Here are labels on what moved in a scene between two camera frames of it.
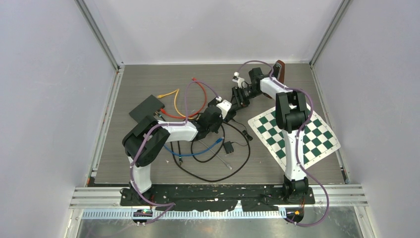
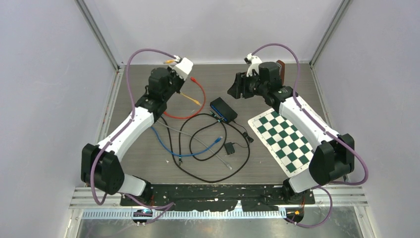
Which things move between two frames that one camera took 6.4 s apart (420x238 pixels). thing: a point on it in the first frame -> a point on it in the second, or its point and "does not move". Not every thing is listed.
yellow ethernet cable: x=176 y=91 -> x=170 y=61
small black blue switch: x=231 y=114 does not move
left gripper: x=221 y=121 -> x=181 y=80
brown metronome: x=279 y=72 does not move
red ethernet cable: x=162 y=110 does not move
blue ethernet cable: x=219 y=141 does not move
